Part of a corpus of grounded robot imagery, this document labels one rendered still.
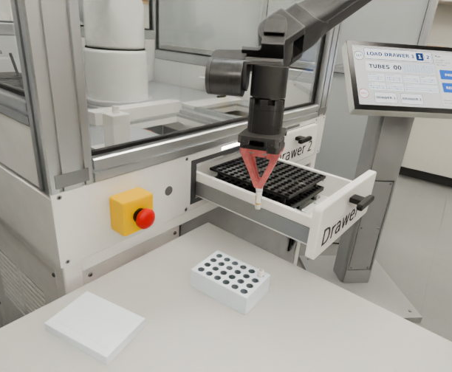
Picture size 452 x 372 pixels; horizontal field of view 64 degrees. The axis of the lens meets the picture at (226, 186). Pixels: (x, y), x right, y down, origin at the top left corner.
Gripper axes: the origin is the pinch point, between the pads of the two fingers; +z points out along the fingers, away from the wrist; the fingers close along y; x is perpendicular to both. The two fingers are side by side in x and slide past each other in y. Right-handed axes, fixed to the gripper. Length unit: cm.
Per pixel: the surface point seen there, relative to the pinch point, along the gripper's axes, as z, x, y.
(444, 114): -3, 53, -104
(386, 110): -3, 30, -94
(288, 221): 9.7, 5.3, -7.3
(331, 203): 4.2, 12.9, -6.7
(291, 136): 3, -1, -54
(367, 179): 3.9, 20.2, -23.7
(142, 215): 8.0, -20.0, 5.3
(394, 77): -15, 32, -104
